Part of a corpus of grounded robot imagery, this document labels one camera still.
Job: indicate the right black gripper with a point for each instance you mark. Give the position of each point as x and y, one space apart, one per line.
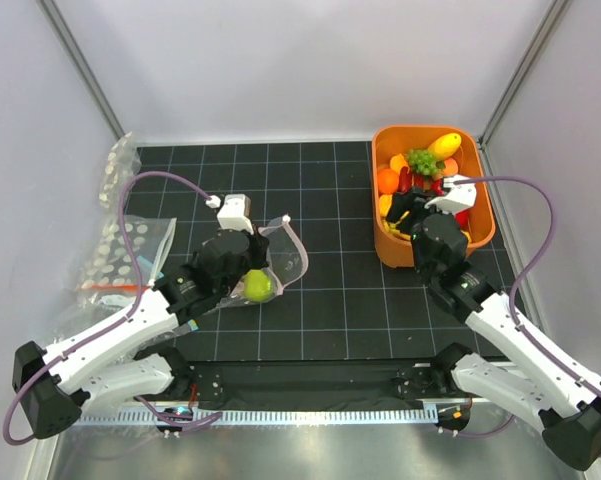
400 204

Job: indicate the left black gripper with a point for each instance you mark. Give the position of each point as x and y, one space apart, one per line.
259 244

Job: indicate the green apple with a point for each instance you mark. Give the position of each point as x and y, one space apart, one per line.
258 286

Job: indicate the pink dotted zip bag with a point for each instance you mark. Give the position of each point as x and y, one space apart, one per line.
287 261

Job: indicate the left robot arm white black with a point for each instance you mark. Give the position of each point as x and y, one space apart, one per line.
55 385

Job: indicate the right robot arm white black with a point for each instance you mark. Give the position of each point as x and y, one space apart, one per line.
552 392

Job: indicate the white dotted bag with items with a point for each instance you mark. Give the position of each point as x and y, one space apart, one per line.
124 254

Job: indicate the white dotted bag upright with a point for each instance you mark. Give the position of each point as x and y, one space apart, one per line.
122 163

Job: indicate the yellow bell pepper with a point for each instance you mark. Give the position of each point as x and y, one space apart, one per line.
384 204

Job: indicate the yellow banana bunch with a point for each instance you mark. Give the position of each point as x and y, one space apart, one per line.
392 229

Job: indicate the red chili peppers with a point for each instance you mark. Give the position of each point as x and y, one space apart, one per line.
405 180

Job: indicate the orange fruit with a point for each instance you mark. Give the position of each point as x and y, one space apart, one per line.
387 181

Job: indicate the green grapes bunch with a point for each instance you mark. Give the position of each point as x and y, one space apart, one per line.
423 162

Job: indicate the red apple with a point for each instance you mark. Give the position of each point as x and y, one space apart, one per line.
462 219

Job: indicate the yellow mango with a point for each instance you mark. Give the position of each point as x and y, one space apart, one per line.
445 146

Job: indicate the orange plastic basket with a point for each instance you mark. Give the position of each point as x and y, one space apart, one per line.
388 141

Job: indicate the black grid mat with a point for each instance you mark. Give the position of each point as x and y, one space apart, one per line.
348 305

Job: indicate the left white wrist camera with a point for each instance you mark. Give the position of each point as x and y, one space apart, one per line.
234 213

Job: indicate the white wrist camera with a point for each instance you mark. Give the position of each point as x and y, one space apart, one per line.
234 213
454 194

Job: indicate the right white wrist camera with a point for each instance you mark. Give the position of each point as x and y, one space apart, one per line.
454 194

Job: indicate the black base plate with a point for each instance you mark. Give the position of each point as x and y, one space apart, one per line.
313 385

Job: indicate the white slotted cable duct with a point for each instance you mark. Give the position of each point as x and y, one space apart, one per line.
135 415

